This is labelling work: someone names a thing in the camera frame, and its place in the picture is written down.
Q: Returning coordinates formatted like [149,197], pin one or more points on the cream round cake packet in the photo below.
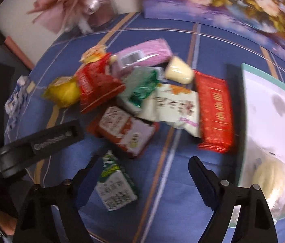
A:
[178,70]

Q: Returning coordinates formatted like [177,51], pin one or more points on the white floral snack packet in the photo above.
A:
[175,106]

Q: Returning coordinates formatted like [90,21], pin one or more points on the cream yellow snack packet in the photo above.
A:
[94,53]

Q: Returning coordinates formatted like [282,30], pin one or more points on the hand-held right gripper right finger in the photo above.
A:
[205,192]

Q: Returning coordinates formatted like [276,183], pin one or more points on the person's left forearm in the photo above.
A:
[4,220]

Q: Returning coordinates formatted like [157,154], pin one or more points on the clear packet of cream buns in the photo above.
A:
[269,177]

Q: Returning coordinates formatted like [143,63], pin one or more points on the pink flower bouquet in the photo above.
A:
[64,2]

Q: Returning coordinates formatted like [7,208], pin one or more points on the green and white snack packet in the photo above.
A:
[114,187]

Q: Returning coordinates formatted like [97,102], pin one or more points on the large flat red packet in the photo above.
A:
[215,114]

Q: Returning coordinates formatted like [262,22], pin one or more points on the floral painting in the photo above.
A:
[233,0]

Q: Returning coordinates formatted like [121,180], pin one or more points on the red and white snack packet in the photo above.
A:
[122,129]

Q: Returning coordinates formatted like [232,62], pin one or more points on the pink snack packet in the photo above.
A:
[147,53]

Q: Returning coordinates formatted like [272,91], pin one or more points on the blue and white wrapper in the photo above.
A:
[18,98]

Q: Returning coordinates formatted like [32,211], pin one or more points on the green foil snack packet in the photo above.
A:
[140,86]

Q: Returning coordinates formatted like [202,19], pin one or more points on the crinkled red snack packet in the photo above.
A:
[97,88]

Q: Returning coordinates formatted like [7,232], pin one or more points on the white tray with teal rim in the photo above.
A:
[264,106]

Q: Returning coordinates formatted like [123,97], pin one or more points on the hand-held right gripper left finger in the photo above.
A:
[92,179]

